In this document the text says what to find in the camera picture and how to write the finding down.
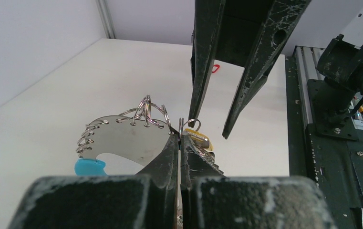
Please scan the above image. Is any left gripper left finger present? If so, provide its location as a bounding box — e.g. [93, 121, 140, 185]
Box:
[9, 135, 179, 229]

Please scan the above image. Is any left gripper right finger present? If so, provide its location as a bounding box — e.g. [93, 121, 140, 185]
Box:
[180, 135, 336, 229]

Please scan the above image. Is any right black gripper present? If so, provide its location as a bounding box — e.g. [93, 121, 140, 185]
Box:
[188, 0, 310, 139]

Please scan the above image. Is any yellow tagged key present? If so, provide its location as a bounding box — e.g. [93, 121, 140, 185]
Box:
[180, 118, 213, 151]

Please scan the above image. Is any blue handled metal keyring holder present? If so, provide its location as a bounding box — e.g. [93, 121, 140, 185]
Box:
[74, 95, 179, 176]

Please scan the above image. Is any bunch of coloured tagged keys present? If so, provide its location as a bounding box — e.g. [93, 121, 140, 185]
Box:
[197, 147, 224, 175]

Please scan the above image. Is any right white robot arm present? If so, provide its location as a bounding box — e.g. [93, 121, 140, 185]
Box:
[189, 0, 363, 140]

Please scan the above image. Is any red tagged key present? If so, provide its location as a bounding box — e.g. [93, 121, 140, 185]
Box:
[212, 64, 220, 73]

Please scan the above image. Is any aluminium frame rail left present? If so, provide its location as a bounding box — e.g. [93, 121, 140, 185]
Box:
[96, 0, 116, 39]

